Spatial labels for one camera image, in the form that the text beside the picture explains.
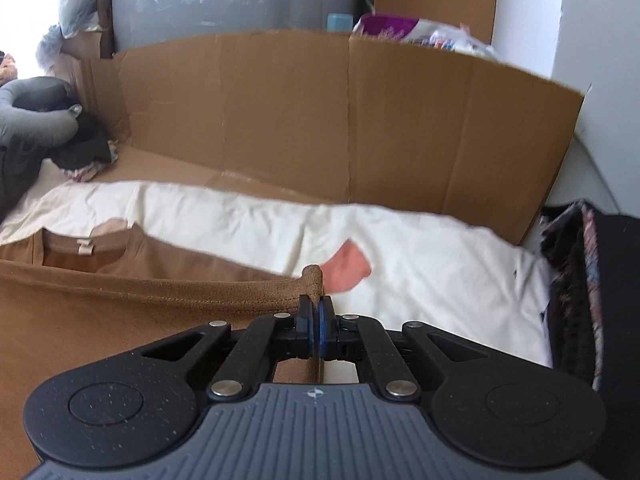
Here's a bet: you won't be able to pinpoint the cream bear print duvet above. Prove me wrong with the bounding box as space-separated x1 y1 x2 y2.
1 162 551 365

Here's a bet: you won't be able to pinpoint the brown printed t-shirt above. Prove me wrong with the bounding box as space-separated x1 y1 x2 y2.
1 226 324 479

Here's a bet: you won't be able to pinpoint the black knit garment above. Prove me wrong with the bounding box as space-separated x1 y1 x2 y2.
540 200 639 479

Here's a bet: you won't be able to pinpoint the grey neck pillow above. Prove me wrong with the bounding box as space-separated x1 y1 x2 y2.
1 76 82 148

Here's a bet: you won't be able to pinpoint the white purple plastic bags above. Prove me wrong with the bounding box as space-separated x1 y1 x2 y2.
354 14 499 62

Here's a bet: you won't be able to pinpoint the small brown plush toy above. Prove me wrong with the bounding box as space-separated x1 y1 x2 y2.
0 51 17 87

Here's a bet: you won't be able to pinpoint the black clothes pile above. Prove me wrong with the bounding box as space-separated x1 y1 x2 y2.
1 112 116 220

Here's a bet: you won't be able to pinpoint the brown cardboard sheet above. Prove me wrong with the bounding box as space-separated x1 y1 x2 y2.
54 30 582 244

